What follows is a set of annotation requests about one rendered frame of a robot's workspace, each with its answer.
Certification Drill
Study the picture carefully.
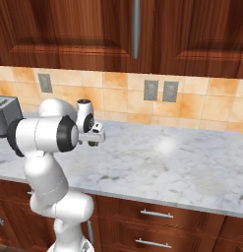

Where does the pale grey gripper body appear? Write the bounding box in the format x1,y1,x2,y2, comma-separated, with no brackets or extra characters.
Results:
78,128,106,146

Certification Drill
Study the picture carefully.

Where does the brown wooden drawer front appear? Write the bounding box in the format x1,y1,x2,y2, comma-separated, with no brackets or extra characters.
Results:
213,216,243,252
94,195,226,238
98,218,219,252
0,178,98,218

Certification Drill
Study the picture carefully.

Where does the grey toaster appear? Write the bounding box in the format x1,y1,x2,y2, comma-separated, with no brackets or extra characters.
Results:
0,95,25,139

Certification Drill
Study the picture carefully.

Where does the grey wall socket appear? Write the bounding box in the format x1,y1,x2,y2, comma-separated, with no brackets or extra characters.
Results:
37,73,54,95
161,80,180,103
143,79,159,102

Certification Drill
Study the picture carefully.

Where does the brown wooden wall cupboard door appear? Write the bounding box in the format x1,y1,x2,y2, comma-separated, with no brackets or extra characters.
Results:
148,0,243,80
0,0,151,74

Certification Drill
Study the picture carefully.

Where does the silver wall cupboard handle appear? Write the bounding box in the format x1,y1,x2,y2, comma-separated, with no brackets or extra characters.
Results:
131,0,142,60

